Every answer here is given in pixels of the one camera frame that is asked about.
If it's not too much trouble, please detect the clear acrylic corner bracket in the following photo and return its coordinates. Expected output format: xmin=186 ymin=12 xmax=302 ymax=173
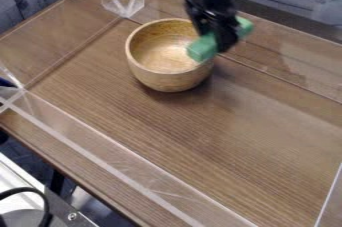
xmin=101 ymin=0 xmax=145 ymax=18

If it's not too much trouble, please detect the grey metal base plate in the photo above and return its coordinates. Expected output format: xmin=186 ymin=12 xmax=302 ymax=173
xmin=0 ymin=189 xmax=101 ymax=227

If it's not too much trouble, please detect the black table leg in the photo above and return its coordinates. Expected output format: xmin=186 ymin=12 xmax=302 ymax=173
xmin=50 ymin=170 xmax=66 ymax=195

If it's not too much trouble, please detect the clear acrylic front barrier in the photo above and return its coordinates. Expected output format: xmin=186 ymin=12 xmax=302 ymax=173
xmin=0 ymin=68 xmax=258 ymax=227

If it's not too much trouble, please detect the light wooden bowl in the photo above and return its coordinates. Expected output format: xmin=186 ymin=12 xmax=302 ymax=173
xmin=125 ymin=18 xmax=214 ymax=93

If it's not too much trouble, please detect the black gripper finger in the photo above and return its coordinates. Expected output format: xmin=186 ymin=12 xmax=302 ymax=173
xmin=189 ymin=11 xmax=215 ymax=36
xmin=214 ymin=22 xmax=239 ymax=53

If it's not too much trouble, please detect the green rectangular block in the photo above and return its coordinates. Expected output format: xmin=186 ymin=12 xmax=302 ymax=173
xmin=186 ymin=16 xmax=254 ymax=63

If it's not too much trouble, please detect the black cable loop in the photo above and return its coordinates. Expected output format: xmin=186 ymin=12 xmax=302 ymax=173
xmin=0 ymin=186 xmax=54 ymax=227

